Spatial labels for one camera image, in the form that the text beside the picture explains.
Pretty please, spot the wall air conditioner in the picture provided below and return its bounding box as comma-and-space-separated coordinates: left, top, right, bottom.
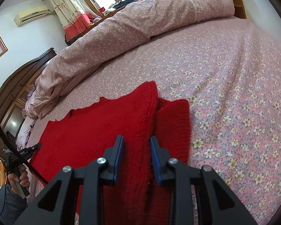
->
14, 6, 51, 27

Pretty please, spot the cream and red curtain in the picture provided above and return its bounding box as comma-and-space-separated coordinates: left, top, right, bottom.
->
46, 0, 96, 43

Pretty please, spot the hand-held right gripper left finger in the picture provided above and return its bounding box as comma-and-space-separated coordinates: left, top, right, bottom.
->
14, 135, 125, 225

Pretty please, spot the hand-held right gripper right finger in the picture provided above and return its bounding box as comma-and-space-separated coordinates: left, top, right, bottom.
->
149, 135, 258, 225

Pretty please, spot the pink floral quilt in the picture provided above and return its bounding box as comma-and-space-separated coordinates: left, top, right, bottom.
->
22, 0, 236, 120

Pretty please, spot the white pillow with purple ruffle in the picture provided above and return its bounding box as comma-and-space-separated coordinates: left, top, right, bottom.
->
16, 117, 39, 147

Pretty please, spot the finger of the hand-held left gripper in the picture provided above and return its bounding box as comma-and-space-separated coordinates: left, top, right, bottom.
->
19, 142, 42, 158

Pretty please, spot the person's left hand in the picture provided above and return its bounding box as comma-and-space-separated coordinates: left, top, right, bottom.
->
8, 165, 30, 188

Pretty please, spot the person's left forearm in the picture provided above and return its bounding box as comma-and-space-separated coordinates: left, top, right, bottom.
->
0, 185, 27, 219

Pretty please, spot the red knitted cardigan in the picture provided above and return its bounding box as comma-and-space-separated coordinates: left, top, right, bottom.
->
29, 81, 191, 225

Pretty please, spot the dark wooden headboard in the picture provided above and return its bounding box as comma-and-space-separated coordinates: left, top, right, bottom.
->
0, 47, 58, 162

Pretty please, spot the orange cloth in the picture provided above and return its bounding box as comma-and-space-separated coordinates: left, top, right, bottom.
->
0, 160, 9, 186

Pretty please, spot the purple ruffled cloth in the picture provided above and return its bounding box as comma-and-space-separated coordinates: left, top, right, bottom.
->
27, 89, 37, 102

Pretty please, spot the pile of clothes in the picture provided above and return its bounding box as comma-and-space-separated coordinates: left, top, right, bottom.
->
107, 0, 133, 13

